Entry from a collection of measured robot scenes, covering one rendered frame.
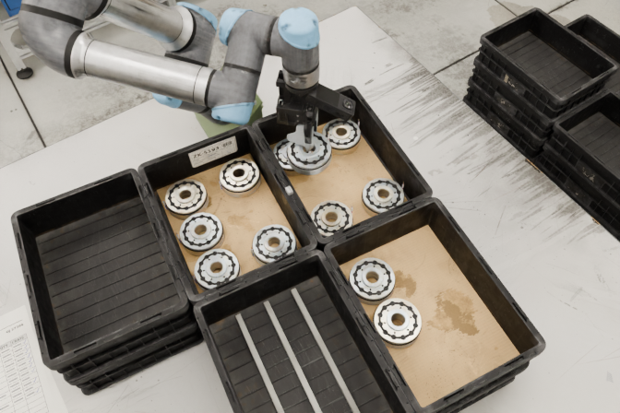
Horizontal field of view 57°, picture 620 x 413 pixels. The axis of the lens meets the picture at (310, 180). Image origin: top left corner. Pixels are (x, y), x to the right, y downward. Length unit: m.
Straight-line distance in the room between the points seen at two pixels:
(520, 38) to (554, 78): 0.24
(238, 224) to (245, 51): 0.48
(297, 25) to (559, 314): 0.94
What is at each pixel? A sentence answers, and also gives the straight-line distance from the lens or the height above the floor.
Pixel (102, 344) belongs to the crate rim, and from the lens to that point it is 1.26.
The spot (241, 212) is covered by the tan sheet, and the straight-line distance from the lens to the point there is 1.44.
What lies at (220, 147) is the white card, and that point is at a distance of 1.48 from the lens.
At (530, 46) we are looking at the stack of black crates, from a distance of 2.45.
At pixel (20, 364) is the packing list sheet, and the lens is 1.57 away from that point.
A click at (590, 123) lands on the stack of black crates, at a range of 2.40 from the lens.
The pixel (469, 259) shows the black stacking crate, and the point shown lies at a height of 0.90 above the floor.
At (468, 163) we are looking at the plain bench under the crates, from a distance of 1.72.
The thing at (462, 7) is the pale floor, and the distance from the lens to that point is 3.36.
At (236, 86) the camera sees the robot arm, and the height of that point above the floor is 1.25.
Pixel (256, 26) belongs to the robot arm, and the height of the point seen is 1.33.
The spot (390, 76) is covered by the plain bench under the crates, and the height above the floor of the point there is 0.70.
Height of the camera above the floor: 2.04
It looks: 55 degrees down
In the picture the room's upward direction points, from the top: 2 degrees counter-clockwise
